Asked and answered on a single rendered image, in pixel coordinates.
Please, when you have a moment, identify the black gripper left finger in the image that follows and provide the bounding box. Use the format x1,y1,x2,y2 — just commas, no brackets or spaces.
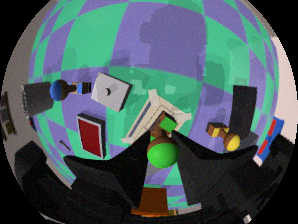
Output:
63,132,150,209

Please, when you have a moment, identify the cream paper card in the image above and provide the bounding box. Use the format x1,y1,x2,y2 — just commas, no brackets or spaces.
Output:
121,89,192,144

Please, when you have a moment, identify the yellow rubber stamp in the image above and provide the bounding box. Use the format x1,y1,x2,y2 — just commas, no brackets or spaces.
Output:
205,121,241,151

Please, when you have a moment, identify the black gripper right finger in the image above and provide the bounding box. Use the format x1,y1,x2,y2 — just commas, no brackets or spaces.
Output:
172,129,259,206

